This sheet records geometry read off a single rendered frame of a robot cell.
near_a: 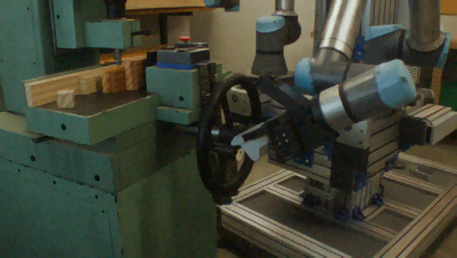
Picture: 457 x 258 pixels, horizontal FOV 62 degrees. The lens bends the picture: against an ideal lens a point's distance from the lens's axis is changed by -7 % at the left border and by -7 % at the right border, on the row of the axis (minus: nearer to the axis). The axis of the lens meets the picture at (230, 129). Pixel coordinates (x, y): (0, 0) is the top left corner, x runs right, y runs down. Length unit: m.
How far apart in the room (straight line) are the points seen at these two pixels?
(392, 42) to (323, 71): 0.58
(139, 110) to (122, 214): 0.24
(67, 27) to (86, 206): 0.46
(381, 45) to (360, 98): 0.69
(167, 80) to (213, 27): 3.97
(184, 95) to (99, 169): 0.25
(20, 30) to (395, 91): 0.96
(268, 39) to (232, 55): 3.18
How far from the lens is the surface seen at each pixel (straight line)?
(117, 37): 1.06
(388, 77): 0.67
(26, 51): 1.22
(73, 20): 1.12
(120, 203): 0.94
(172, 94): 0.96
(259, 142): 0.78
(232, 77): 0.90
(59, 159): 1.03
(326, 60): 0.82
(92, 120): 0.83
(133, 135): 0.93
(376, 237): 1.73
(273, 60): 1.64
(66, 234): 1.13
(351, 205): 1.78
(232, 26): 4.77
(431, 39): 1.29
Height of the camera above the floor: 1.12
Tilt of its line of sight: 18 degrees down
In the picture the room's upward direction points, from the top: straight up
